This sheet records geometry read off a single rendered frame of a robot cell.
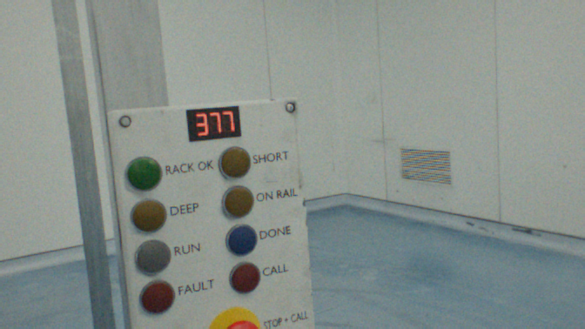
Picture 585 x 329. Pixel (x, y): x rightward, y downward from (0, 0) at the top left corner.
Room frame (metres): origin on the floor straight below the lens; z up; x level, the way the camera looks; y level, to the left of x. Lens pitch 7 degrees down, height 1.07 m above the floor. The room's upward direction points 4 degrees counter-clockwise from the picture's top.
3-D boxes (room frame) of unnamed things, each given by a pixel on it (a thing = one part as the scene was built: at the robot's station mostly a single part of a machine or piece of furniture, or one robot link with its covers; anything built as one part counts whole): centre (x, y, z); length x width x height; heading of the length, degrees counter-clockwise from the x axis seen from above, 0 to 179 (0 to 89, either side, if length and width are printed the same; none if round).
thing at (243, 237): (0.47, 0.05, 0.95); 0.03 x 0.01 x 0.03; 114
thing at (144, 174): (0.44, 0.13, 1.02); 0.03 x 0.01 x 0.03; 114
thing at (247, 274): (0.47, 0.05, 0.91); 0.03 x 0.01 x 0.03; 114
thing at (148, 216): (0.44, 0.13, 0.98); 0.03 x 0.01 x 0.03; 114
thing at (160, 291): (0.44, 0.13, 0.91); 0.03 x 0.01 x 0.03; 114
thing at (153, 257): (0.44, 0.13, 0.95); 0.03 x 0.01 x 0.03; 114
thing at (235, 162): (0.47, 0.05, 1.02); 0.03 x 0.01 x 0.03; 114
